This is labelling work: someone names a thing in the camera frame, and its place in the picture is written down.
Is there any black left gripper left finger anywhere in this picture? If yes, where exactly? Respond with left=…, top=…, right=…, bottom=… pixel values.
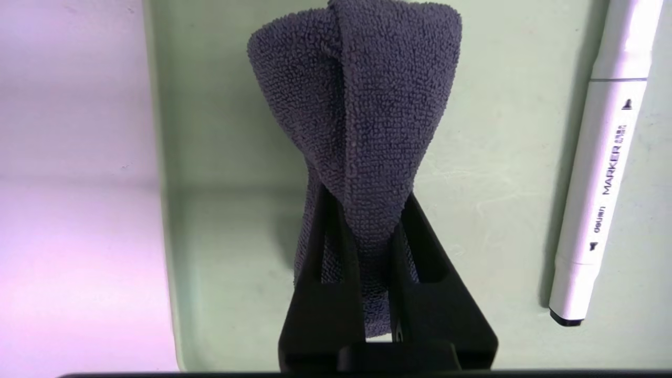
left=278, top=181, right=365, bottom=373

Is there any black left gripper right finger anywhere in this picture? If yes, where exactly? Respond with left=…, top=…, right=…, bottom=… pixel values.
left=388, top=192, right=498, bottom=372

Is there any white marker pen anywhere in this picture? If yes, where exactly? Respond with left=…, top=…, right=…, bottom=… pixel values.
left=548, top=0, right=665, bottom=328

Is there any grey towel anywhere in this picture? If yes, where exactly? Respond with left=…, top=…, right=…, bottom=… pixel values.
left=247, top=0, right=464, bottom=339

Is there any green plastic tray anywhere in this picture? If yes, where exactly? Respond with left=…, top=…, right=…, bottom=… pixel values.
left=142, top=0, right=672, bottom=372

